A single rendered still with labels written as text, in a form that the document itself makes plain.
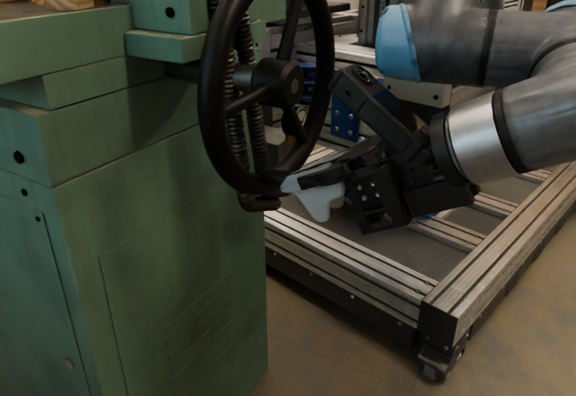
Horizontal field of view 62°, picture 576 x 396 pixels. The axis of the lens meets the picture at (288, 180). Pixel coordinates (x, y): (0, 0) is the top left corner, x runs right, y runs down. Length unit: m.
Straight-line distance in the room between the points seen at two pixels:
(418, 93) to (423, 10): 0.49
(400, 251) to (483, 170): 0.95
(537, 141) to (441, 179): 0.10
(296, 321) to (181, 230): 0.70
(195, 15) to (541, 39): 0.37
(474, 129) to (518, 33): 0.11
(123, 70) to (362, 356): 0.97
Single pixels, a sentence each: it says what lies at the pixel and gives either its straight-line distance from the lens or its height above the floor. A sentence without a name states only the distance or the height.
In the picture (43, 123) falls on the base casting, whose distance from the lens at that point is 0.60.
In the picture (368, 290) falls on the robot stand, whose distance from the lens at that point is 1.27.
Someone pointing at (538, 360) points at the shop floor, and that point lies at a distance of 1.48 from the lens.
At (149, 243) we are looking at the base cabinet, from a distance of 0.76.
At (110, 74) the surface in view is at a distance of 0.65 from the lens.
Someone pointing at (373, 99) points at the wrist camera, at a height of 0.84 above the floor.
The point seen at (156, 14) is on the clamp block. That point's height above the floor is 0.89.
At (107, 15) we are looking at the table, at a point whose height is 0.89.
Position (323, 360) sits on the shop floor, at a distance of 1.33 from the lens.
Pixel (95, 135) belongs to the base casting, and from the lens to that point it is 0.65.
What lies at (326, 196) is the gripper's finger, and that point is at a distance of 0.51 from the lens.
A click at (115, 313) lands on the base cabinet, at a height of 0.49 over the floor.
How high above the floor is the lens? 0.97
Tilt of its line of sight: 26 degrees down
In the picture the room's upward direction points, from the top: straight up
